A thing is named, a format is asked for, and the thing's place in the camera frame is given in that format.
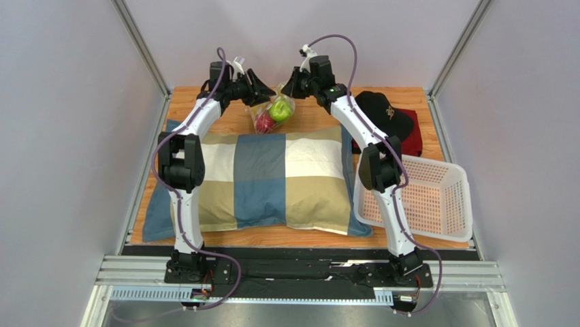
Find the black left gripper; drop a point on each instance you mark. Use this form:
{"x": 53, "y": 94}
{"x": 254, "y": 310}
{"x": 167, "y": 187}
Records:
{"x": 258, "y": 88}

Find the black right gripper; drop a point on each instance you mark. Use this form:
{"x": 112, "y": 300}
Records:
{"x": 296, "y": 83}

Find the green fake apple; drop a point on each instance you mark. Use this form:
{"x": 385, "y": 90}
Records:
{"x": 280, "y": 110}

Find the clear dotted zip bag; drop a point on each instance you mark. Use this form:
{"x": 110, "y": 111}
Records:
{"x": 254, "y": 111}

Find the red fake strawberry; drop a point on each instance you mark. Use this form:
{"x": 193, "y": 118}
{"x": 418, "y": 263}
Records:
{"x": 264, "y": 124}

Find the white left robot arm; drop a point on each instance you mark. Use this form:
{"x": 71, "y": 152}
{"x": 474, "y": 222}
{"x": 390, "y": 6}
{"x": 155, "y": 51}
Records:
{"x": 180, "y": 162}

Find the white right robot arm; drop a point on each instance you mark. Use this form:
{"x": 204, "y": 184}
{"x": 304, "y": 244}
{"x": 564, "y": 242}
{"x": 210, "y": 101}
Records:
{"x": 380, "y": 168}

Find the black baseball cap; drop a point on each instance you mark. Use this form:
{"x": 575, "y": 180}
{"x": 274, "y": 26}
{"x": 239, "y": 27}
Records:
{"x": 373, "y": 100}

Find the red folded cloth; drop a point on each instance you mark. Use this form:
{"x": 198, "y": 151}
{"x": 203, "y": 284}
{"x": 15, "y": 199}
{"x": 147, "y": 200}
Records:
{"x": 401, "y": 123}

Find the white perforated plastic basket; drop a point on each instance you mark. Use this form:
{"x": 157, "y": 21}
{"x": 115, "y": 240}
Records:
{"x": 437, "y": 200}

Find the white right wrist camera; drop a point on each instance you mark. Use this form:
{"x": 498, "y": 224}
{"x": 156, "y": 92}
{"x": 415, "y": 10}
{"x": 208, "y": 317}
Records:
{"x": 307, "y": 53}

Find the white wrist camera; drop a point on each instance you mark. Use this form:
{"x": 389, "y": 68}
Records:
{"x": 307, "y": 53}
{"x": 237, "y": 65}

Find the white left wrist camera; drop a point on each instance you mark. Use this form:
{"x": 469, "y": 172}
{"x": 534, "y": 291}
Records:
{"x": 237, "y": 65}

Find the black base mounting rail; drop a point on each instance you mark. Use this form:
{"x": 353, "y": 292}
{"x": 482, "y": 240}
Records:
{"x": 373, "y": 274}

